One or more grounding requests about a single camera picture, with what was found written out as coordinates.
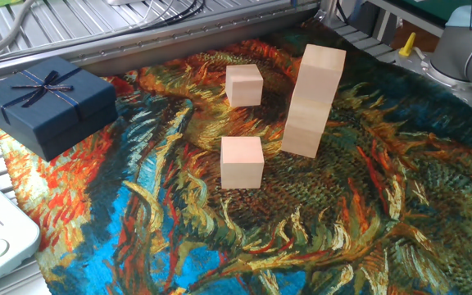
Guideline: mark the plain wooden cube block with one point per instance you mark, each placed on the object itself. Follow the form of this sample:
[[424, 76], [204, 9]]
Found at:
[[318, 75], [307, 116], [242, 164], [299, 144], [244, 88]]

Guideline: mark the sunflower painting print cloth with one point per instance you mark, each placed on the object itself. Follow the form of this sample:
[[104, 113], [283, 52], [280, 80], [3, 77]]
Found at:
[[178, 225]]

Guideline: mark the aluminium slotted rail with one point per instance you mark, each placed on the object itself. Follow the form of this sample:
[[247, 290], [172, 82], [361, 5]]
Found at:
[[158, 43]]

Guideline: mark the aluminium frame beam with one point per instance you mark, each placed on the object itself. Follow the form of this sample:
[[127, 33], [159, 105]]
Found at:
[[328, 10]]

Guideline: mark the yellow plastic piece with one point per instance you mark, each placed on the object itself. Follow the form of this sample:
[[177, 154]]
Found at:
[[407, 48]]

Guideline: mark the navy gift box with ribbon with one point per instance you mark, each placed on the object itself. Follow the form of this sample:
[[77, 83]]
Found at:
[[55, 119]]

